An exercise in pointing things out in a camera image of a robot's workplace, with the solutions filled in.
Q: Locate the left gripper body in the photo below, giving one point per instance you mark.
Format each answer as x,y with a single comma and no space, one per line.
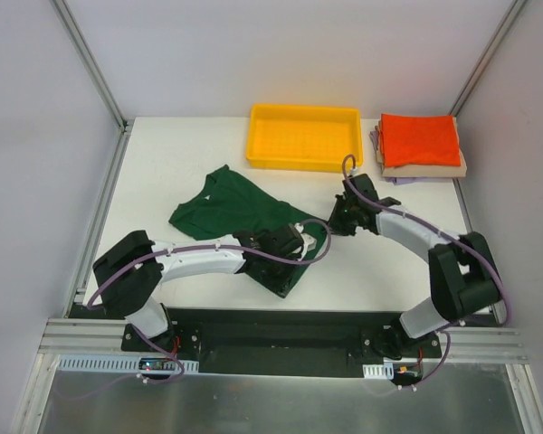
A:
273,280

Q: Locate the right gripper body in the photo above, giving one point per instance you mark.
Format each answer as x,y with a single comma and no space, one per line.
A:
342,221

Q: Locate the green t-shirt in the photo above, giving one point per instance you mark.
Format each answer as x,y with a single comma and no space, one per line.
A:
230,202

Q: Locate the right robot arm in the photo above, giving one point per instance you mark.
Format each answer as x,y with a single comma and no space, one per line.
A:
461,274

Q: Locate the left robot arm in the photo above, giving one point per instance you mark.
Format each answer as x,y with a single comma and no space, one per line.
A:
129,273

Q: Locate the yellow plastic tray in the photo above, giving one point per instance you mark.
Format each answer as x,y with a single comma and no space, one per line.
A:
304,138

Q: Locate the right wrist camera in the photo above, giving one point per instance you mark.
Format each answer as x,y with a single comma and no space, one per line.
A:
361,186

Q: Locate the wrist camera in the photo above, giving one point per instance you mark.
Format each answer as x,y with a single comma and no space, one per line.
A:
290,241
361,186

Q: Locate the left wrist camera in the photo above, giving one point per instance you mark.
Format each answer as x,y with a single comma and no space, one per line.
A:
290,241

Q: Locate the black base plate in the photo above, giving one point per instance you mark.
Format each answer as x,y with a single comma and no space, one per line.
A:
284,343

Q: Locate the right white cable duct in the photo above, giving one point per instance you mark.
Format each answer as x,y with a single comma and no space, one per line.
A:
383,371

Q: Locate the white cable duct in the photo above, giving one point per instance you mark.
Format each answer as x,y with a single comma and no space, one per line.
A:
125,364
383,371

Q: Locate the right aluminium frame post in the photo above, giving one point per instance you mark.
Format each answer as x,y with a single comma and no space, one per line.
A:
499,36

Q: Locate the aluminium frame post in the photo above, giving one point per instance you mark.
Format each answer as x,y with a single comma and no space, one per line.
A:
499,36
88,61

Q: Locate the front aluminium rail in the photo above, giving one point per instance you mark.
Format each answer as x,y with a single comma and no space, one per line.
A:
463,344

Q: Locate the left white cable duct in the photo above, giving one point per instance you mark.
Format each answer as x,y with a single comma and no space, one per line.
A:
125,364

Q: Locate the left aluminium frame post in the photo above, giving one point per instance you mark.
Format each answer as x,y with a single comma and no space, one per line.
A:
88,61

